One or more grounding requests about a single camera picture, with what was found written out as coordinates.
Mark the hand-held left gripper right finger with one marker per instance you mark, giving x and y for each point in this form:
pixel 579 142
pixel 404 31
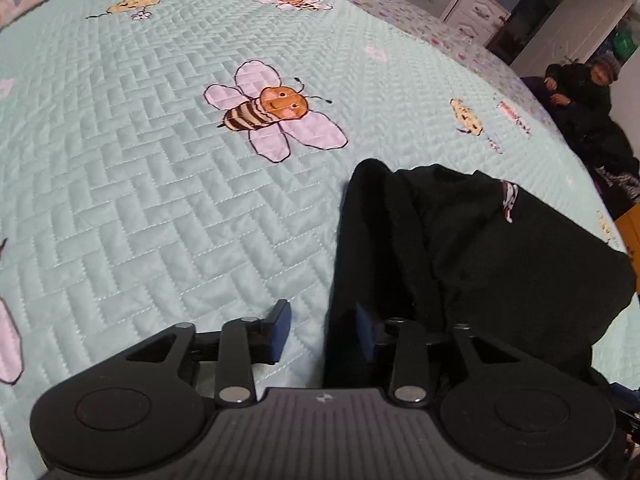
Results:
pixel 365 332

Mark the green bag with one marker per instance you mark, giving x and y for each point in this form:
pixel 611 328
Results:
pixel 625 45

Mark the orange wooden furniture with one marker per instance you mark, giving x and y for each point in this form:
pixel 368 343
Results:
pixel 629 232

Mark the black pants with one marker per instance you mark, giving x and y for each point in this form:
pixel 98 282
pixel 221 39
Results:
pixel 475 260

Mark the white door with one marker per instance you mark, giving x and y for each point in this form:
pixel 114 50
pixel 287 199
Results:
pixel 575 25

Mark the white drawer cabinet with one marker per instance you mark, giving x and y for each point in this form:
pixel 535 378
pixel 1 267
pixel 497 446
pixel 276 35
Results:
pixel 477 12

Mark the bee print quilted bedspread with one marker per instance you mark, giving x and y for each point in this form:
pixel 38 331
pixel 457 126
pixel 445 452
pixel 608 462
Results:
pixel 150 160

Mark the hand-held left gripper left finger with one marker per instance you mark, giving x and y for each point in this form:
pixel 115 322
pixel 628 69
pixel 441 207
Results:
pixel 281 330

